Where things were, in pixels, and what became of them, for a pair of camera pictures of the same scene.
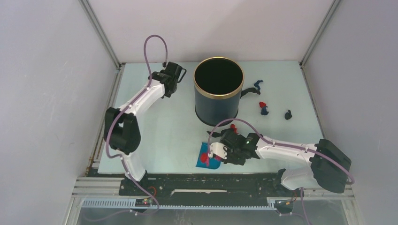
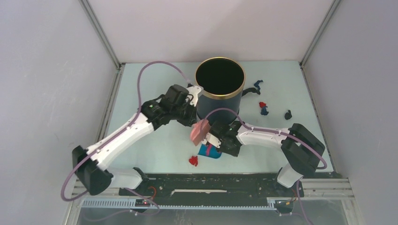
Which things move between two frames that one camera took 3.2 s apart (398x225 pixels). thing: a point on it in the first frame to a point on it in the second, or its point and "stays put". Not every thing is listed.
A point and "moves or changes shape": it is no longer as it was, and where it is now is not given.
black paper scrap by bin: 252,89 stays put
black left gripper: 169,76 to 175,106
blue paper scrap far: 256,84 stays put
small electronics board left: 141,202 stays put
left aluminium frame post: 120,66 stays put
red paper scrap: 203,157 to 194,160
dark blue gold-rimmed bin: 218,82 stays put
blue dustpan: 213,164 moves or changes shape
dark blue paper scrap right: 264,111 stays put
